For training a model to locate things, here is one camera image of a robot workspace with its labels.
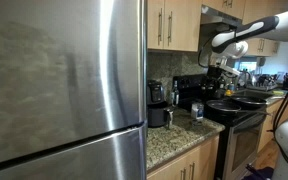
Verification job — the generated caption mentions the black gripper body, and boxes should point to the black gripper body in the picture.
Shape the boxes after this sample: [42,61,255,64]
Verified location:
[206,66,227,91]

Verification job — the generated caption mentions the black air fryer drawer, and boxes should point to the black air fryer drawer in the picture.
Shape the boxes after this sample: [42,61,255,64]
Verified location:
[148,107,174,129]

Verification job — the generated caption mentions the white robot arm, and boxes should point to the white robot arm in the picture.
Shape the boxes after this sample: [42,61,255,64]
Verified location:
[209,11,288,76]

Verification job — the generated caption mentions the black air fryer body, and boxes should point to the black air fryer body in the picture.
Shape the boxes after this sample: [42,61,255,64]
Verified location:
[147,80,165,106]

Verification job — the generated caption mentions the front black frying pan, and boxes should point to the front black frying pan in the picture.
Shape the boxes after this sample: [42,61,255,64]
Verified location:
[206,100,271,116]

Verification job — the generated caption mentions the black frying pan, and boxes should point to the black frying pan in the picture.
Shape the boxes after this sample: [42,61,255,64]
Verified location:
[206,100,271,116]
[231,96,267,109]

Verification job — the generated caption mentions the small white salt container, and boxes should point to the small white salt container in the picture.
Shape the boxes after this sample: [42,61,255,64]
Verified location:
[191,102,204,120]

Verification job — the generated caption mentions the rear black frying pan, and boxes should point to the rear black frying pan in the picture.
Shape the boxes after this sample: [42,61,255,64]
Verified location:
[231,96,267,109]

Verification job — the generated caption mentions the green glass bottle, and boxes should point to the green glass bottle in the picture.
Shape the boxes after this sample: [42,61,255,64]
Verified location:
[171,80,179,107]

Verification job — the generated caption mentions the dish rack with dishes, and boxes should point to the dish rack with dishes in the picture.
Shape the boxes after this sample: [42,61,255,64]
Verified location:
[246,74,277,91]

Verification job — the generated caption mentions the black electric stove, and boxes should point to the black electric stove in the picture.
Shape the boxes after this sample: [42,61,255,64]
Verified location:
[173,74,267,180]

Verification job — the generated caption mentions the stainless range hood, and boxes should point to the stainless range hood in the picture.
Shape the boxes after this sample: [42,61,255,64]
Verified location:
[201,5,242,27]

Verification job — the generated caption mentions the right upper wooden cabinets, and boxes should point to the right upper wooden cabinets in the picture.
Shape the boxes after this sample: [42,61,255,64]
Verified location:
[201,0,285,59]

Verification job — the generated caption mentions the lower wooden base cabinet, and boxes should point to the lower wooden base cabinet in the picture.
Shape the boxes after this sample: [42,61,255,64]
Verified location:
[147,136,219,180]

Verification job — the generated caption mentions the right wooden base cabinets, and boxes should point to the right wooden base cabinets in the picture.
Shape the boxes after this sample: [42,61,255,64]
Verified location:
[257,97,288,154]

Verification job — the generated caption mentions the stainless steel refrigerator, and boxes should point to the stainless steel refrigerator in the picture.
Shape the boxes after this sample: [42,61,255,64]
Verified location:
[0,0,147,180]

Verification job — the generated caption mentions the upper wooden wall cabinets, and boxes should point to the upper wooden wall cabinets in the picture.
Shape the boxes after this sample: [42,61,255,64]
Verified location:
[147,0,202,52]

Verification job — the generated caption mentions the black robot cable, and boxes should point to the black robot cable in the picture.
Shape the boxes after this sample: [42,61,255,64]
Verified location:
[266,66,288,180]

